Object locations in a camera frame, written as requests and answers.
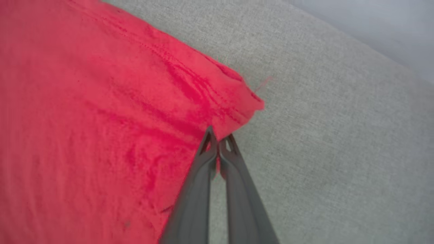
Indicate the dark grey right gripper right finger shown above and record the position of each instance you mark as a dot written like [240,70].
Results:
[242,203]

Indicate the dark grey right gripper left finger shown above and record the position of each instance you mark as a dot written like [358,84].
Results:
[195,200]

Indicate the red and white garment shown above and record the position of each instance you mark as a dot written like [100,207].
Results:
[95,128]

